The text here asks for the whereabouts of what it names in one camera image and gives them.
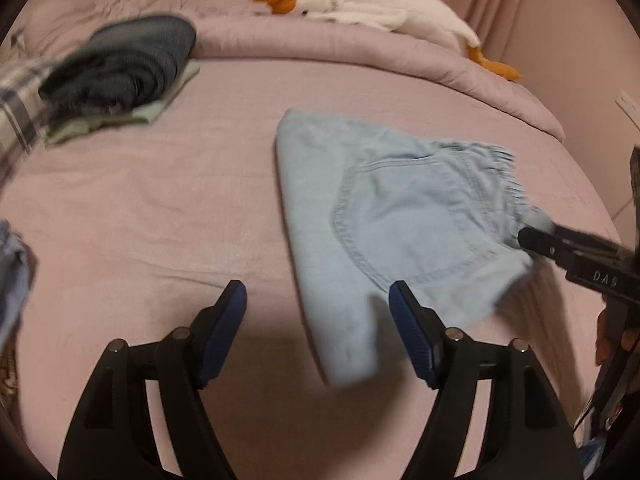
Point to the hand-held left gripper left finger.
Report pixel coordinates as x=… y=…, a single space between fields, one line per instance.
x=226 y=330

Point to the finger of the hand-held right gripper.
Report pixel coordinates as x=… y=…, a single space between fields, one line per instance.
x=595 y=245
x=542 y=242

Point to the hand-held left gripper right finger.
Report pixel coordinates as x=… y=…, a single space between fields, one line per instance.
x=411 y=330

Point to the light blue denim pants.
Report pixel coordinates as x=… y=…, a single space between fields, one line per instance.
x=400 y=210

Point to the dark grey folded pants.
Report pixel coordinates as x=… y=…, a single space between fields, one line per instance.
x=130 y=60

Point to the person's right hand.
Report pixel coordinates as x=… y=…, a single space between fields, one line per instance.
x=607 y=345

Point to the pink bed sheet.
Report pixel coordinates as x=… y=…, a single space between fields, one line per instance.
x=150 y=210

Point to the blue crumpled cloth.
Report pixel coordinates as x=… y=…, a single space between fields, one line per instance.
x=12 y=280

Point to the light green folded cloth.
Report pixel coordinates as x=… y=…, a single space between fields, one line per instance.
x=165 y=97

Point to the white plush goose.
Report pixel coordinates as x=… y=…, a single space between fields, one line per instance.
x=380 y=5

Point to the pink comforter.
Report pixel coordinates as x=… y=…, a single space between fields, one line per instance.
x=325 y=45

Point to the plaid cloth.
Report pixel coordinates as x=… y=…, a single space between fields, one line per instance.
x=17 y=105

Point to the white wall outlet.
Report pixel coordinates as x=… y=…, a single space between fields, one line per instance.
x=629 y=105

